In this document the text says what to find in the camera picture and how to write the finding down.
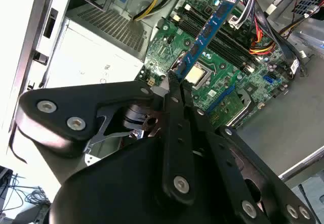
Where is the blue RAM stick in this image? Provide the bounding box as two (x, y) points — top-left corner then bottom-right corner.
(169, 0), (242, 79)

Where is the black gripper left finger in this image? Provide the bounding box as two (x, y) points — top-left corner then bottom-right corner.
(15, 72), (197, 206)

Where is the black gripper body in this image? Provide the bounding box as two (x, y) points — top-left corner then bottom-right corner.
(48, 136), (237, 224)

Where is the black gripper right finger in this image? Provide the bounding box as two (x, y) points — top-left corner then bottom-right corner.
(181, 81), (318, 224)

